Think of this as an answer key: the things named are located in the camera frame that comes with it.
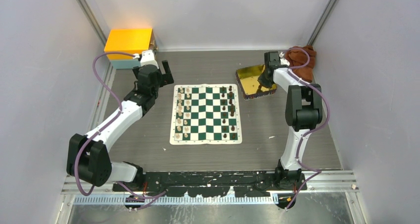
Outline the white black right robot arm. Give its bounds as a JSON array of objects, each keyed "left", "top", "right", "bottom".
[{"left": 258, "top": 51, "right": 323, "bottom": 190}]

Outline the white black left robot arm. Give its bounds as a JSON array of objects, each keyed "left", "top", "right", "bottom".
[{"left": 66, "top": 60, "right": 174, "bottom": 191}]

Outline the green white chess mat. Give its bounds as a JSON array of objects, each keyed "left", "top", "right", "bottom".
[{"left": 169, "top": 84, "right": 243, "bottom": 145}]

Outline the brown crumpled cloth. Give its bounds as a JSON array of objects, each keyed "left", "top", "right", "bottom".
[{"left": 284, "top": 45, "right": 316, "bottom": 83}]

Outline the gold metal tin tray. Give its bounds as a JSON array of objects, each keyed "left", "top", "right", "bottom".
[{"left": 235, "top": 64, "right": 277, "bottom": 100}]

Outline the yellow and teal box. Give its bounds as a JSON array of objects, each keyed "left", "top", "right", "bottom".
[{"left": 104, "top": 28, "right": 157, "bottom": 69}]

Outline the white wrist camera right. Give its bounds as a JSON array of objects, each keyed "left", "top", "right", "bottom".
[{"left": 279, "top": 52, "right": 290, "bottom": 67}]

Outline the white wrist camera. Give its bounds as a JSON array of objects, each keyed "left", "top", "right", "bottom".
[
  {"left": 133, "top": 50, "right": 159, "bottom": 69},
  {"left": 279, "top": 52, "right": 290, "bottom": 67}
]

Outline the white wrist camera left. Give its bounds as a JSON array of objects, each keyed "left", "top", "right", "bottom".
[{"left": 133, "top": 50, "right": 159, "bottom": 69}]

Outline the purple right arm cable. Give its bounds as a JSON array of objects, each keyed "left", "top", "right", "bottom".
[{"left": 279, "top": 47, "right": 331, "bottom": 210}]

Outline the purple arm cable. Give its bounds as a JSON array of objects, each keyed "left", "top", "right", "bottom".
[
  {"left": 74, "top": 52, "right": 168, "bottom": 211},
  {"left": 279, "top": 47, "right": 331, "bottom": 210}
]

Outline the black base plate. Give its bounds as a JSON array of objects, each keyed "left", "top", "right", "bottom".
[{"left": 112, "top": 169, "right": 306, "bottom": 198}]

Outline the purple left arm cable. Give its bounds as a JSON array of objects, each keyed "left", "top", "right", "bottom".
[{"left": 74, "top": 52, "right": 168, "bottom": 211}]

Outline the aluminium frame rail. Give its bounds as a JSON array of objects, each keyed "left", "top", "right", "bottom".
[{"left": 61, "top": 170, "right": 359, "bottom": 209}]

